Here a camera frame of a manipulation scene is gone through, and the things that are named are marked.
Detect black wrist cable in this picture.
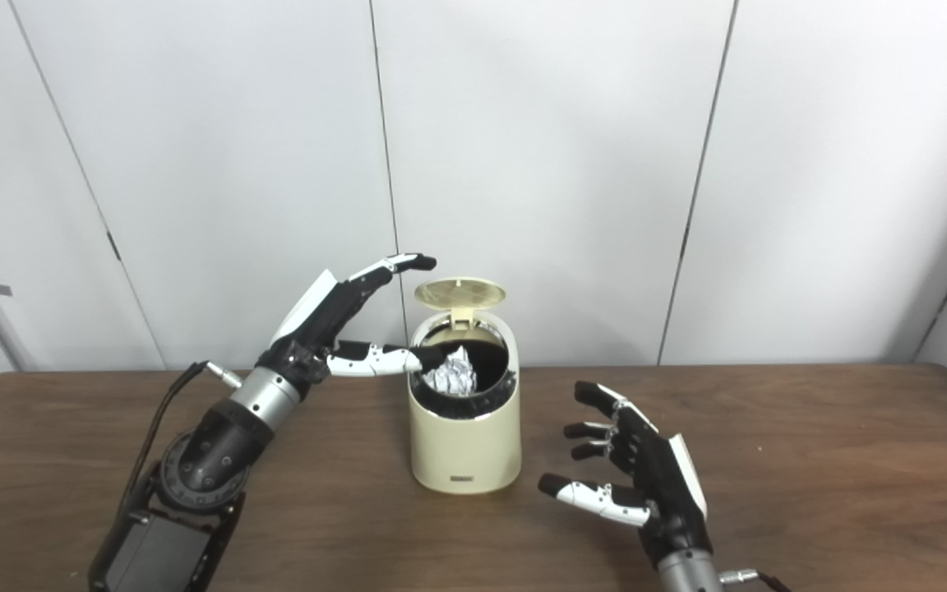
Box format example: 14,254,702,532
112,360,244,535
720,567,795,592

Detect white paper ball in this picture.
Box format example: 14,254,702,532
423,345,479,397

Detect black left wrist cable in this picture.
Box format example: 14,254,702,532
112,360,244,535

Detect cream round bin lid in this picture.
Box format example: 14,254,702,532
414,278,507,331

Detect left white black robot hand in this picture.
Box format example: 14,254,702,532
256,253,450,400

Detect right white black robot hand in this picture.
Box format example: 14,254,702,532
538,380,713,568

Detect cream-colored round bin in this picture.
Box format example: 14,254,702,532
408,308,522,496

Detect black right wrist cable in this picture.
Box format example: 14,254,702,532
720,567,795,592

